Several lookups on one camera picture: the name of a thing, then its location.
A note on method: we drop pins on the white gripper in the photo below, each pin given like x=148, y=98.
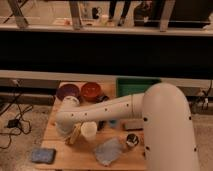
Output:
x=64, y=129

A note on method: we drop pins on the yellow banana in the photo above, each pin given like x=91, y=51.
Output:
x=74, y=135

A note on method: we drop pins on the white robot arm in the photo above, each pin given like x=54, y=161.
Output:
x=170, y=143

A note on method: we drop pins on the green plastic tray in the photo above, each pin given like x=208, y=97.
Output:
x=128, y=86

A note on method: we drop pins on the white paper cup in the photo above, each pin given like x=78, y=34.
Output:
x=89, y=130

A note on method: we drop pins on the purple bowl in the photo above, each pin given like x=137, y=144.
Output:
x=67, y=90

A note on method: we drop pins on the blue sponge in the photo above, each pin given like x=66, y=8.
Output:
x=43, y=155

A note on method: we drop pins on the red bowl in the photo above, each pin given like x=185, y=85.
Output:
x=90, y=91

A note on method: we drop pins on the small blue cup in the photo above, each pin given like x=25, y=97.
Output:
x=113, y=123

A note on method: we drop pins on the grey blue cloth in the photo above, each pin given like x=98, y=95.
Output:
x=108, y=152

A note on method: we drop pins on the black power adapter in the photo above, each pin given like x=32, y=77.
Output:
x=13, y=123

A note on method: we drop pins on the black mug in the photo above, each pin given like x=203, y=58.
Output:
x=96, y=11

